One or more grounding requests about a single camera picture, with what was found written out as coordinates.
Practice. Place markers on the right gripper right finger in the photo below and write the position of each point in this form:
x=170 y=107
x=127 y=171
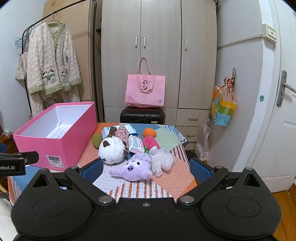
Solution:
x=208 y=177

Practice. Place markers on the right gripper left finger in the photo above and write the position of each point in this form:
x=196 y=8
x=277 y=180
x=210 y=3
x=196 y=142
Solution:
x=82 y=180

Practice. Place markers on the white brown plush ball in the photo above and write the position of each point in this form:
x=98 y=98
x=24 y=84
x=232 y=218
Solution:
x=111 y=150

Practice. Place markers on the green soft ball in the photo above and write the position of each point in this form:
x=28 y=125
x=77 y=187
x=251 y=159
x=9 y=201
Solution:
x=96 y=140

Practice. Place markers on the large wet wipes pack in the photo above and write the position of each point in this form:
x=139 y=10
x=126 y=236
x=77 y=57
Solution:
x=130 y=128

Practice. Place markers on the white fluffy plush toy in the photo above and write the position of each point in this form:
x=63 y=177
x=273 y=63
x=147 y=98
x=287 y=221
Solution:
x=162 y=160

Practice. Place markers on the purple plush toy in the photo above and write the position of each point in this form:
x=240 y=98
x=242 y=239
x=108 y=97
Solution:
x=135 y=169

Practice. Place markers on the pink floral fabric scrunchie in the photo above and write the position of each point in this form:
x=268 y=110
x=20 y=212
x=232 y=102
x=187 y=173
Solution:
x=123 y=134

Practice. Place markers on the small tissue pack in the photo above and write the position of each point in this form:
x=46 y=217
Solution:
x=135 y=145

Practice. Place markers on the pink strawberry plush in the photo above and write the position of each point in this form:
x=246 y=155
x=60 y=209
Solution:
x=149 y=142

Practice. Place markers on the orange soft egg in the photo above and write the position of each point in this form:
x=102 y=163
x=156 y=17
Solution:
x=149 y=132

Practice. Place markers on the white plastic bag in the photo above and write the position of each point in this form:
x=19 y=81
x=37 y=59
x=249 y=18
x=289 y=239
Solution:
x=202 y=145

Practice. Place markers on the patchwork patterned tablecloth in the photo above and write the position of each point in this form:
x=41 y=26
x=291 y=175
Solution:
x=171 y=183

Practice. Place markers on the pink cardboard box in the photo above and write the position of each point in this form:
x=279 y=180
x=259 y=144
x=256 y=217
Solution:
x=59 y=134

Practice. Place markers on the white door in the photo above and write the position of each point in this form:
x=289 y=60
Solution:
x=269 y=147

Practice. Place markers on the colourful paper gift bag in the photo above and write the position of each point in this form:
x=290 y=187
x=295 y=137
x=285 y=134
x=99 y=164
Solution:
x=223 y=105

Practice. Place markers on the black suitcase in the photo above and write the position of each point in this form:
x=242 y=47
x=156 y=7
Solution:
x=152 y=115

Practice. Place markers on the pink tote bag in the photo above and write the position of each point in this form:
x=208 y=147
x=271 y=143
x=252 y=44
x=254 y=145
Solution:
x=145 y=90

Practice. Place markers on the cream knit cardigan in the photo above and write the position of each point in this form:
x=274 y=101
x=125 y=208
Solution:
x=52 y=64

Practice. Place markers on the blue clothes hangers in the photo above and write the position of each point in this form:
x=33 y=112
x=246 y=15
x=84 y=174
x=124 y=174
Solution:
x=20 y=41

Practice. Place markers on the beige wooden wardrobe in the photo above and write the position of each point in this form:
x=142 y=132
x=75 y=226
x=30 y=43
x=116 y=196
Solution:
x=176 y=39

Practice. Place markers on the beige tall side cabinet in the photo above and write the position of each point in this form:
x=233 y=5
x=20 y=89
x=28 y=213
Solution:
x=79 y=18

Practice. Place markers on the black clothes rack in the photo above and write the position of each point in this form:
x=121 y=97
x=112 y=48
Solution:
x=51 y=8

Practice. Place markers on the metal door handle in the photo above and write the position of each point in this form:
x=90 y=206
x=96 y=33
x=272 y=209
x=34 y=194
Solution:
x=283 y=86

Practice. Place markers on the white wall switch box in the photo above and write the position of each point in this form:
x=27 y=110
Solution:
x=269 y=33

